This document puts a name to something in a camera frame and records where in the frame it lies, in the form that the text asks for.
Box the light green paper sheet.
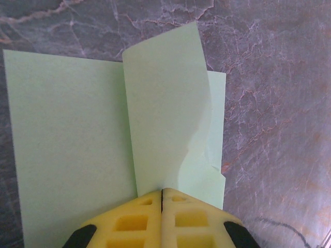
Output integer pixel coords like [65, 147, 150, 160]
[2, 21, 227, 248]

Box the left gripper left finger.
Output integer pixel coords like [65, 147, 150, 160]
[62, 190, 163, 248]

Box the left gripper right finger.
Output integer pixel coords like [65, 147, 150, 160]
[161, 187, 262, 248]

